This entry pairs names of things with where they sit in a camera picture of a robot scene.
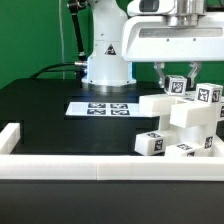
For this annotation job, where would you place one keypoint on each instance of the white tagged cube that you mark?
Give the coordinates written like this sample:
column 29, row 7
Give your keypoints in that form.
column 175, row 85
column 208, row 93

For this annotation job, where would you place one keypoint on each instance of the white chair back frame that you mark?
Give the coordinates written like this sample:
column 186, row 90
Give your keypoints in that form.
column 184, row 112

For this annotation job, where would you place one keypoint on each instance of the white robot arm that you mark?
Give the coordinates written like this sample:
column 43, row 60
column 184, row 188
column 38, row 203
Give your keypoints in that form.
column 106, row 68

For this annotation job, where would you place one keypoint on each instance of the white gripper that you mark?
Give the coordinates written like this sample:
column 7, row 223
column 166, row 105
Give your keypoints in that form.
column 173, row 31

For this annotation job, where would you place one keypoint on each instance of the white marker sheet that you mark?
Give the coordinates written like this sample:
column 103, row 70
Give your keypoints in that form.
column 103, row 109

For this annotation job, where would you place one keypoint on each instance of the white U-shaped obstacle frame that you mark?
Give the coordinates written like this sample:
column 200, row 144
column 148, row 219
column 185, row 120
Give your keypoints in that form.
column 59, row 167

